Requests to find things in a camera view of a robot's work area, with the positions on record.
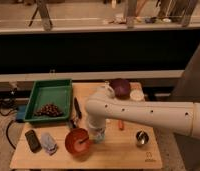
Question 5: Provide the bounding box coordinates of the green plastic tray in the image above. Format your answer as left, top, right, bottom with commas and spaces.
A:
24, 79, 73, 124

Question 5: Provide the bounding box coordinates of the silver metal cup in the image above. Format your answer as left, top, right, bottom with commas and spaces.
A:
136, 131, 149, 147

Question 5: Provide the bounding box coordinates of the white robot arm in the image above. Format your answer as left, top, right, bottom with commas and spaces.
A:
85, 85, 200, 140

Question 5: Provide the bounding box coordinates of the black cable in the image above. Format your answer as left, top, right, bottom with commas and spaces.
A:
0, 89, 18, 150

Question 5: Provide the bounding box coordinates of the red bowl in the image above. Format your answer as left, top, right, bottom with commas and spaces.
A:
65, 128, 92, 156

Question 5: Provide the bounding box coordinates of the purple bowl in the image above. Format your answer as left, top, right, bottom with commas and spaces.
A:
109, 78, 131, 98

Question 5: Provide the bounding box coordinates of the wooden table board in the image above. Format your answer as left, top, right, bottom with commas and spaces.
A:
9, 82, 163, 171

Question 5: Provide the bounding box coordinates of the grey crumpled cloth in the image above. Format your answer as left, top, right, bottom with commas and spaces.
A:
41, 133, 57, 155

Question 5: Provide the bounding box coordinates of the black marker pen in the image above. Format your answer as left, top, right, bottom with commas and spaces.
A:
74, 97, 82, 119

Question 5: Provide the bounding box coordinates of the white cup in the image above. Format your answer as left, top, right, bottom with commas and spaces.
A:
130, 89, 144, 101

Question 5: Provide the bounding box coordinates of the pile of brown nuts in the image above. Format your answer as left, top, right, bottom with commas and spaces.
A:
35, 103, 63, 117

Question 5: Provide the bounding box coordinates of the blue box on floor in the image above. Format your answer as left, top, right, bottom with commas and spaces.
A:
15, 105, 26, 123

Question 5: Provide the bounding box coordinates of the black phone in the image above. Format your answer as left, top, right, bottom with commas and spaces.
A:
25, 130, 41, 153

